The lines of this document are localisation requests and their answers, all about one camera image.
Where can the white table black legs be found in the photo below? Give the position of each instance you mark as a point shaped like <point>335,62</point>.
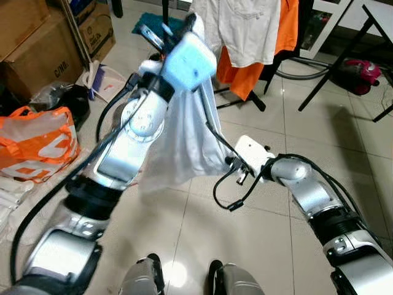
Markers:
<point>331,61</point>

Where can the thin white garment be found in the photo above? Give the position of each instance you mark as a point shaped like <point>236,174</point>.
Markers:
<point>190,141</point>

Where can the orange plastic bag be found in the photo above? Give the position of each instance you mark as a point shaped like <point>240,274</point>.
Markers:
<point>37,144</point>

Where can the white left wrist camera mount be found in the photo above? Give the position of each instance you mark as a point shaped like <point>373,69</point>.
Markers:
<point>187,61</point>

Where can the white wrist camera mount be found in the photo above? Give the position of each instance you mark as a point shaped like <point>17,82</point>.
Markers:
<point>187,61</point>
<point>253,153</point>

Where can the white short sleeve shirt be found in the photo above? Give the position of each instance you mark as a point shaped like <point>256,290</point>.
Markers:
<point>245,31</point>

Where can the teal floor mat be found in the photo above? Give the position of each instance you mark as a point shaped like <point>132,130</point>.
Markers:
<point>150,24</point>

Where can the chrome black clothes rack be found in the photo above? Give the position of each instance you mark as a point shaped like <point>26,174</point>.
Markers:
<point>255,101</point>

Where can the white dustpan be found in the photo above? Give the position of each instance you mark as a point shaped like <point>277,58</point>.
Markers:
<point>107,80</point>

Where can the orange polo shirt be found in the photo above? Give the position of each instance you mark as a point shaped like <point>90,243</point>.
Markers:
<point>242,80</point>

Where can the plain brown cardboard box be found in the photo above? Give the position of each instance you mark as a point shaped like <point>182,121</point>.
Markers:
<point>21,24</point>

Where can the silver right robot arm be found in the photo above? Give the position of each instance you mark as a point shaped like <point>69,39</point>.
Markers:
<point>313,190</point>

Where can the grey robot leg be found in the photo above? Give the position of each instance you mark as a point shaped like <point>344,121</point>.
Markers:
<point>141,279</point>
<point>236,283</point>

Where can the pink vacuum cleaner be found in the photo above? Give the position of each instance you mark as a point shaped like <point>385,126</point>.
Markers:
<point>362,70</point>

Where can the grey left robot leg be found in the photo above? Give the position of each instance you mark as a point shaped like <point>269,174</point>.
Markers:
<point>141,279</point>

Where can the black bag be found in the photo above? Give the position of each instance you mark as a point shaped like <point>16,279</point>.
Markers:
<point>67,101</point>

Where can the large brown cardboard box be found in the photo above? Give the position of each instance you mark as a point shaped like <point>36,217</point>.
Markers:
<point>43,67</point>

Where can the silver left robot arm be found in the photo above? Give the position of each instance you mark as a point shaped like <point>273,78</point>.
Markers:
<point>129,153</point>

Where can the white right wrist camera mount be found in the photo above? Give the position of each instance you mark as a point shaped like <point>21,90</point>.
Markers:
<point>253,153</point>

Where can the grey right robot leg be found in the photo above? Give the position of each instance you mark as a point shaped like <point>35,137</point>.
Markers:
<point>236,283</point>

